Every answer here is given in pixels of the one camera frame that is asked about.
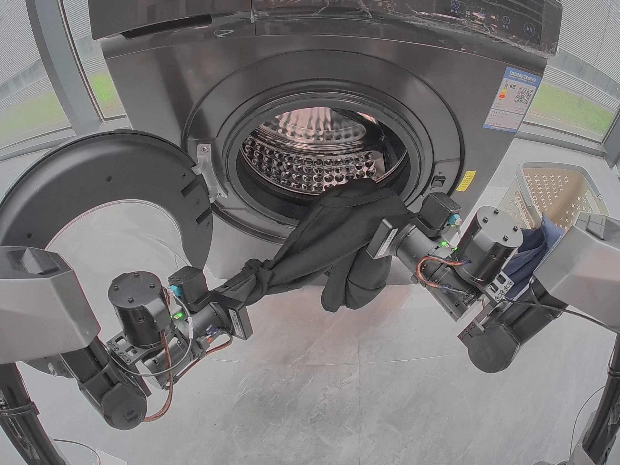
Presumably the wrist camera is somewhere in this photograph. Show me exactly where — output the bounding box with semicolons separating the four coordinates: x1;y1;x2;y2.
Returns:
167;267;210;310
418;192;461;237

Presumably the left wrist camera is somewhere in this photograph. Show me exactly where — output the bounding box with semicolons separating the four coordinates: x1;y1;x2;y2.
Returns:
167;267;210;310

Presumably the cream laundry basket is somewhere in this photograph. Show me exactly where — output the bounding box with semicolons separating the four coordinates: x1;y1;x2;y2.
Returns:
512;161;612;242

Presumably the black garment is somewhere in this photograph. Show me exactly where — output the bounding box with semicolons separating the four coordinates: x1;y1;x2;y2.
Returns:
220;179;413;314

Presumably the blue garment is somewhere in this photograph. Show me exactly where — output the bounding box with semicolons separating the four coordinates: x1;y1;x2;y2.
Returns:
503;213;566;300

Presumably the grey washing machine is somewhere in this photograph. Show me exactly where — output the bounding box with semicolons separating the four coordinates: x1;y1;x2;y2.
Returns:
87;0;564;290

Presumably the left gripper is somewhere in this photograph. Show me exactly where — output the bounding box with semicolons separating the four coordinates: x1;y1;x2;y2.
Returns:
186;290;254;344

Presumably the washing machine door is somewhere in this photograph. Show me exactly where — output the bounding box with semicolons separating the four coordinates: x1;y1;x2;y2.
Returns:
0;129;228;373

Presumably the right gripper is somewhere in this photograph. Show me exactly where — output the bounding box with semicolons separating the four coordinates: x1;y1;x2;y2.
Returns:
366;217;459;273

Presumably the black cable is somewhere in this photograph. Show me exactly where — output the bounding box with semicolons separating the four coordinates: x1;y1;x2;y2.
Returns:
499;293;620;334

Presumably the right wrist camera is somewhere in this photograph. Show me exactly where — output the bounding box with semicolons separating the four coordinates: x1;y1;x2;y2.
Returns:
418;192;461;237

